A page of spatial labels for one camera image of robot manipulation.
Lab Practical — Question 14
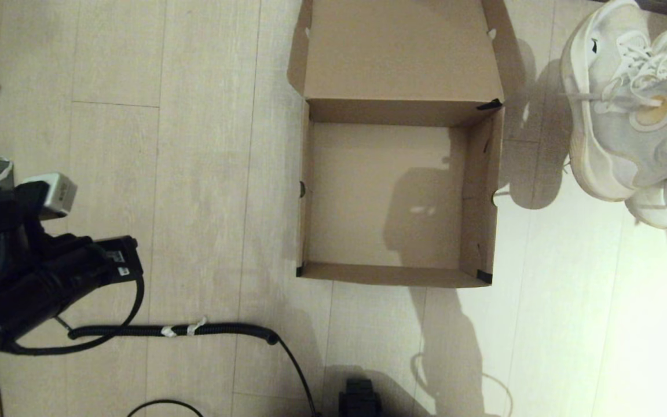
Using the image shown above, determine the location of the white lace-up sneaker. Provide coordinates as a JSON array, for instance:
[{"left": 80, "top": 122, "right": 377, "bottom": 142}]
[
  {"left": 626, "top": 28, "right": 667, "bottom": 231},
  {"left": 559, "top": 0, "right": 667, "bottom": 202}
]

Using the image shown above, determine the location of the brown cardboard shoe box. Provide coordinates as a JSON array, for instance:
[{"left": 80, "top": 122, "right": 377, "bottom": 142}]
[{"left": 287, "top": 0, "right": 505, "bottom": 288}]

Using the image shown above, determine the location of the black treaded base wheel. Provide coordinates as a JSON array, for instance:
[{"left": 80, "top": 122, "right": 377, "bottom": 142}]
[{"left": 338, "top": 379, "right": 382, "bottom": 417}]

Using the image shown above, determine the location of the black left wrist camera cable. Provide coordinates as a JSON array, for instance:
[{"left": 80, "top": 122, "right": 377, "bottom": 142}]
[{"left": 0, "top": 275, "right": 146, "bottom": 356}]

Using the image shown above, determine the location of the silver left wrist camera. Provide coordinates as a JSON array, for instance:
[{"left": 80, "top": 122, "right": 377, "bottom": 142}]
[{"left": 18, "top": 173, "right": 78, "bottom": 221}]

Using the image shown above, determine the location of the black coiled cable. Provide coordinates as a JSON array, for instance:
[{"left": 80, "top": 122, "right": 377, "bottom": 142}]
[{"left": 67, "top": 316, "right": 320, "bottom": 417}]

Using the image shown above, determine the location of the thin black cable loop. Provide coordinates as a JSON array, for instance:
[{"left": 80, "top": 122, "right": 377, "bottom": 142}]
[{"left": 128, "top": 400, "right": 204, "bottom": 417}]

